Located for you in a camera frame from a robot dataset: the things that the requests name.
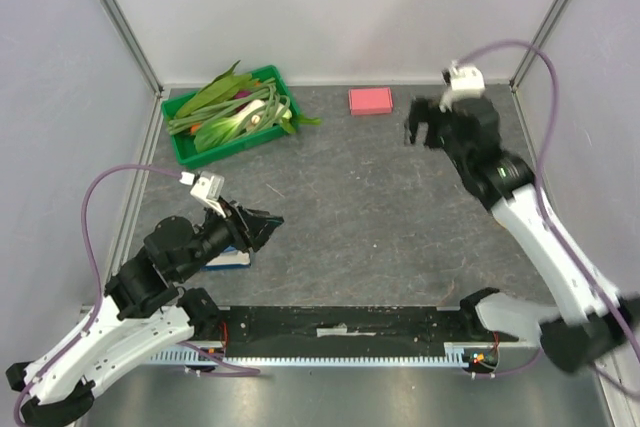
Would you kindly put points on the green leafy vegetable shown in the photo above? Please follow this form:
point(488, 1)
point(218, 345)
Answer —
point(223, 88)

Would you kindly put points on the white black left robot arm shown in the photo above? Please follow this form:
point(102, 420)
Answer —
point(141, 312)

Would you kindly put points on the white radish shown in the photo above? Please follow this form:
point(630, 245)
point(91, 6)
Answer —
point(256, 110)

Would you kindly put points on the bok choy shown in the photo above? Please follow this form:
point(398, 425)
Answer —
point(217, 132)

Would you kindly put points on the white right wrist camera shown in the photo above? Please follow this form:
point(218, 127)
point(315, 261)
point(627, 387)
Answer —
point(462, 81)

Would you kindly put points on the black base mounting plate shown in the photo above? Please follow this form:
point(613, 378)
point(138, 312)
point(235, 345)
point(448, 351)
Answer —
point(244, 323)

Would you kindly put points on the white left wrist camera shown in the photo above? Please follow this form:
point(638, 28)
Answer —
point(206, 188)

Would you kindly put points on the pink paper box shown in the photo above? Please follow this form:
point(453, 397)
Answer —
point(370, 101)

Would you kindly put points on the light blue cable duct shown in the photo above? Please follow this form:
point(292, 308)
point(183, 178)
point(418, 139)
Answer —
point(453, 357)

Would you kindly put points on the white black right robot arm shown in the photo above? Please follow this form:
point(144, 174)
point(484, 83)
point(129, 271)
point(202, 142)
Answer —
point(590, 318)

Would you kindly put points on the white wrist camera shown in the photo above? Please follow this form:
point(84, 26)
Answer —
point(206, 188)
point(462, 81)

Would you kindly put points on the green plastic tray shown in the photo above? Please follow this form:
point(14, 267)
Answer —
point(183, 145)

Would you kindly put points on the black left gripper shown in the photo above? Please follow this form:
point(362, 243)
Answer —
point(251, 228)

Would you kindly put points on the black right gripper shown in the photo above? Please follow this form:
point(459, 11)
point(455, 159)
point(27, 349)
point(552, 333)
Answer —
point(440, 123)

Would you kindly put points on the green long beans bundle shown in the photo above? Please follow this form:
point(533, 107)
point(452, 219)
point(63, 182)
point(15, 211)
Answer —
point(262, 90)

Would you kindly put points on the blue white book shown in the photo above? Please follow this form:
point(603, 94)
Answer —
point(229, 259)

